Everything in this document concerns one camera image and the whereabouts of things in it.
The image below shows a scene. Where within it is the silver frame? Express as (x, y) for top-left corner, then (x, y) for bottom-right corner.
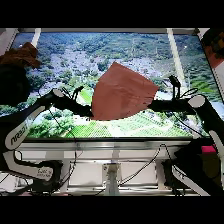
(0, 139), (224, 196)

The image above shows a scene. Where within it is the black and red garment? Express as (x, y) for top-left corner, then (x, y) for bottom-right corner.
(200, 28), (224, 68)

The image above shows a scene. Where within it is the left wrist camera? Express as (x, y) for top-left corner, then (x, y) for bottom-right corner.
(71, 85), (85, 101)

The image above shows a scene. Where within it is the pink garment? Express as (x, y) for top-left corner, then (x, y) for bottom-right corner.
(200, 145), (218, 155)

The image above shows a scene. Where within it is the dark brown garment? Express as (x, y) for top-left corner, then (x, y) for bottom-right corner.
(0, 42), (43, 70)

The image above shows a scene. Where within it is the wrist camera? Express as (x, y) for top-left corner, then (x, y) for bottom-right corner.
(167, 74), (183, 100)
(71, 85), (85, 101)

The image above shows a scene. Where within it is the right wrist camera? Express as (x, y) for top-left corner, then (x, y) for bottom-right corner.
(167, 74), (183, 100)

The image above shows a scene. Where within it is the black cable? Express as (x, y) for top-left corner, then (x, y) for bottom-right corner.
(179, 87), (200, 100)
(118, 143), (168, 186)
(48, 108), (78, 188)

